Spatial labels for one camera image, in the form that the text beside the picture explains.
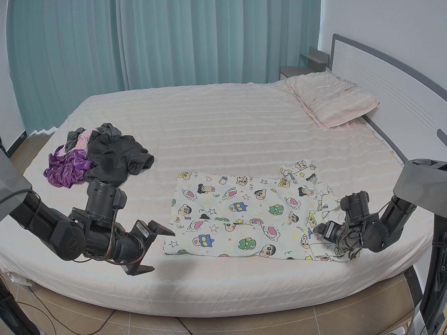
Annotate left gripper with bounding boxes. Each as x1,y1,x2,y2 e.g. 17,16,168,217
110,219,176,277

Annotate white printed pyjama top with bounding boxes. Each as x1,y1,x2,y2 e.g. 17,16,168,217
163,158,364,262

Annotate black shirt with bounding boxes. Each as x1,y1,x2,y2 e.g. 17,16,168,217
84,135,155,188

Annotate blue-green curtain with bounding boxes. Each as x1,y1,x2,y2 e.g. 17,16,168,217
7,0,323,135

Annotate black cable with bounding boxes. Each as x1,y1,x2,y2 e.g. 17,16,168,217
17,302,116,335
175,315,196,335

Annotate pale pink striped pillow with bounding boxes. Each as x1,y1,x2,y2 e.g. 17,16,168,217
286,72,381,132

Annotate grey bedside table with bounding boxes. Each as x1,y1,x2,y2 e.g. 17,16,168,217
279,46,330,81

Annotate grey garment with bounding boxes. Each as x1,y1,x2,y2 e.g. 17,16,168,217
64,123,123,154

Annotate pink garment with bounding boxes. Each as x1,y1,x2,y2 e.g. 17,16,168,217
75,128,100,153

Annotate bed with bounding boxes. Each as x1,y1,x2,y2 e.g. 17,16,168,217
0,33,447,318

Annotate purple garment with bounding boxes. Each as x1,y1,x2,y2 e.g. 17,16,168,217
44,149,92,188

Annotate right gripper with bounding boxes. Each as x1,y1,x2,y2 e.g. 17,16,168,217
321,219,347,246

